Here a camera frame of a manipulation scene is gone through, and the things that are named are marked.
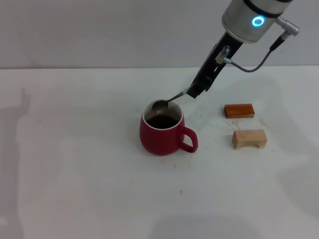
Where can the light wooden arch block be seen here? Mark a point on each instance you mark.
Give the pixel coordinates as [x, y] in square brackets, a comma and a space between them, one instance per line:
[246, 139]

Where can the dark coffee liquid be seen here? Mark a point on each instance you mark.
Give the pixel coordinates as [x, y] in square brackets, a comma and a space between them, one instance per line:
[162, 122]

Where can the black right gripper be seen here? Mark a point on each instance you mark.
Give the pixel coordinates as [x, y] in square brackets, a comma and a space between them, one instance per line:
[221, 59]

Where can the red ceramic cup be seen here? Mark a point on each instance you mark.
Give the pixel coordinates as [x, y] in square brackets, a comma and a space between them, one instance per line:
[159, 142]

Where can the dark orange wooden block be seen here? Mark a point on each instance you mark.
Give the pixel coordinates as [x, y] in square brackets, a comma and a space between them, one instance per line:
[239, 110]

